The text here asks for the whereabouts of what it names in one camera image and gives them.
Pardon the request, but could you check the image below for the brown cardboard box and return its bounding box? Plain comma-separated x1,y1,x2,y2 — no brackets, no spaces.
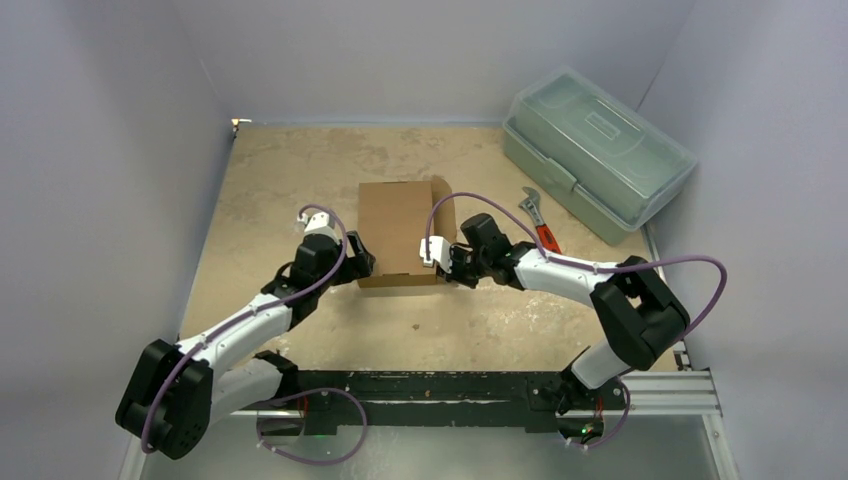
357,176,452,289

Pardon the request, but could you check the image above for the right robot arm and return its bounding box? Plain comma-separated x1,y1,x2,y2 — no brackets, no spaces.
420,213,690,413

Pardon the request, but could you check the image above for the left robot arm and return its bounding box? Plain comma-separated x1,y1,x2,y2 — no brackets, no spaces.
115,231,375,460

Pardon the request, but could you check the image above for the translucent green plastic toolbox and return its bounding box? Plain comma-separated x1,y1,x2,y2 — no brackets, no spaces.
503,66,697,246

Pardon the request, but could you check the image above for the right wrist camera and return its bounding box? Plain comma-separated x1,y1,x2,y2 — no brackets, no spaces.
419,236,452,273

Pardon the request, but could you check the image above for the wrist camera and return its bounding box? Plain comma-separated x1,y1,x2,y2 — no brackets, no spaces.
419,236,452,273
299,212,340,243

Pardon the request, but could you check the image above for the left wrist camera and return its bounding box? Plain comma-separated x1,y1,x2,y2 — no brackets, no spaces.
299,212,340,243

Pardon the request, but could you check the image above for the red handled adjustable wrench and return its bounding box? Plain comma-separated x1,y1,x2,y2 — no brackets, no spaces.
519,186,562,254

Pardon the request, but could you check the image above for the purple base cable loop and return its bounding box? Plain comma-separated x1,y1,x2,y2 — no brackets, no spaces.
254,386,371,466

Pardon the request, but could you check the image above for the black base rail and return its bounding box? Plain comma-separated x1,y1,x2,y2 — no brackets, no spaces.
254,370,626,435

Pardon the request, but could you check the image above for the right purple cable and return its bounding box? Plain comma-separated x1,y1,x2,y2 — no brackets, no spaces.
423,192,729,342

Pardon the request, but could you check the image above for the aluminium frame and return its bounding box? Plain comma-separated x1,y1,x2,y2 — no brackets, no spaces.
119,368,742,480

